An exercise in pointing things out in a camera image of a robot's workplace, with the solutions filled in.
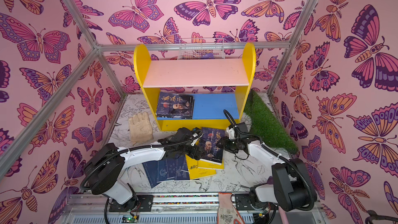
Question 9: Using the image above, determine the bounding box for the purple old man book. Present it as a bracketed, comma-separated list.
[199, 127, 225, 165]
[156, 92, 194, 119]

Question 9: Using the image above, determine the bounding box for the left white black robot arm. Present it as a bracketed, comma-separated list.
[80, 128, 204, 208]

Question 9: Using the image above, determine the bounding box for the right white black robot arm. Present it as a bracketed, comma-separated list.
[218, 123, 317, 212]

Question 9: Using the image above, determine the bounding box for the green artificial grass mat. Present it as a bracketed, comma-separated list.
[244, 90, 298, 153]

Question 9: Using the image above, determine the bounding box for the dark blue thread-bound book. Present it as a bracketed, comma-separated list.
[143, 161, 159, 188]

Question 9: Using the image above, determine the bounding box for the beige work glove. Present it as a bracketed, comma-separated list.
[128, 112, 153, 145]

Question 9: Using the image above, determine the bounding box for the yellow pink blue bookshelf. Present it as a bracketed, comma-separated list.
[134, 43, 256, 131]

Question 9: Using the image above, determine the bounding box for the patterned red white glove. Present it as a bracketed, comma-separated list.
[217, 192, 245, 224]

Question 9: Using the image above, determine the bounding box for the green circuit board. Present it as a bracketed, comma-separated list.
[122, 215, 139, 224]

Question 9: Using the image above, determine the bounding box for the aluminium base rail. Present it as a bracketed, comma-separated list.
[59, 192, 328, 224]

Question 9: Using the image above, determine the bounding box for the white wire basket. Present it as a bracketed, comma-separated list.
[177, 37, 226, 60]

